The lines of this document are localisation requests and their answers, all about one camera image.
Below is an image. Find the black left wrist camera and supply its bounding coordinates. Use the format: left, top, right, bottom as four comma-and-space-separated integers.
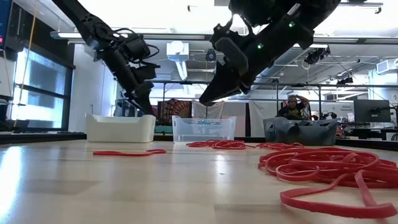
132, 62, 162, 82

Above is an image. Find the clear plastic basket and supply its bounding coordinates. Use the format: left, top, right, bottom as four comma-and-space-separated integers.
171, 115, 237, 143

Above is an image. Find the white wall air unit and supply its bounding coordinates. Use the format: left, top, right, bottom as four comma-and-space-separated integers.
376, 58, 398, 75

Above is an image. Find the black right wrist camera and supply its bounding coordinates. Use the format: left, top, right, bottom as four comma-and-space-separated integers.
210, 22, 239, 44

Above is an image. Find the long ceiling light fixture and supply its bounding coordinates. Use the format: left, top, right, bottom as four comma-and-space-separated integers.
49, 30, 94, 40

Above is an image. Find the black metal pipe rack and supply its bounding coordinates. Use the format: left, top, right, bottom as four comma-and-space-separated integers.
149, 79, 398, 138

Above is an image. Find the dark background screen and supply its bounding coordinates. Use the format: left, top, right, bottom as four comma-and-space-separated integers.
114, 98, 139, 118

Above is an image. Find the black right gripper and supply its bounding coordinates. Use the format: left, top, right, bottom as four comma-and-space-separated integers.
198, 36, 272, 107

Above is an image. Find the black background monitor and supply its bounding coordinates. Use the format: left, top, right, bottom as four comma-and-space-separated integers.
353, 99, 392, 124

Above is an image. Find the black rubber bands heap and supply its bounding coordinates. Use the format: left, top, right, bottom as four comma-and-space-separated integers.
297, 119, 337, 126

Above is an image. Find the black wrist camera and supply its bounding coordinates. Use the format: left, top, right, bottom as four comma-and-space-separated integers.
210, 22, 239, 44
132, 62, 162, 82

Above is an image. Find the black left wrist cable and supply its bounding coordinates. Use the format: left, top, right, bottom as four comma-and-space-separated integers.
113, 27, 161, 63

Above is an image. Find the dark patterned tapestry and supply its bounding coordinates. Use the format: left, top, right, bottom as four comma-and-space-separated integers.
157, 98, 192, 127

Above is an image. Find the red rubber band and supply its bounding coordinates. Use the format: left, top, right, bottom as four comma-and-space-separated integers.
279, 167, 398, 220
93, 149, 167, 157

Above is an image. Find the white plastic basket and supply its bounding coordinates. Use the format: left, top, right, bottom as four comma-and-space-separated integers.
86, 113, 157, 143

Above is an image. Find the person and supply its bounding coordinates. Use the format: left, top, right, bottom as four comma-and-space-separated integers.
275, 94, 312, 121

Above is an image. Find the grey plastic basket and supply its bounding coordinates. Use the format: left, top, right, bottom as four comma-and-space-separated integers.
263, 117, 339, 146

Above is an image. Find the large desk monitor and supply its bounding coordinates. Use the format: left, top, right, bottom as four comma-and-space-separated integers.
0, 0, 15, 52

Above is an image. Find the white ceiling air unit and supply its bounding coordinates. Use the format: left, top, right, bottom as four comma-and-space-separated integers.
166, 40, 190, 81

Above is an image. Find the white hanging sheet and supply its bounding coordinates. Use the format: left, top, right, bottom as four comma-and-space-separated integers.
192, 100, 224, 119

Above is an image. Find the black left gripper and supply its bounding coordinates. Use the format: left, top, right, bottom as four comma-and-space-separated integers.
124, 79, 157, 116

